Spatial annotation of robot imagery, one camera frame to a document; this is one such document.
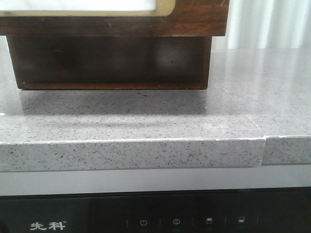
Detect wooden drawer white handle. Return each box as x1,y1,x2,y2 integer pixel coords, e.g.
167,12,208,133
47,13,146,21
0,0,229,36

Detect dark brown wooden drawer cabinet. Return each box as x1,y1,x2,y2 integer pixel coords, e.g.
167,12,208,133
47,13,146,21
6,33,213,90

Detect black appliance control panel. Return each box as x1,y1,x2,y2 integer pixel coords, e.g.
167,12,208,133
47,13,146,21
0,187,311,233

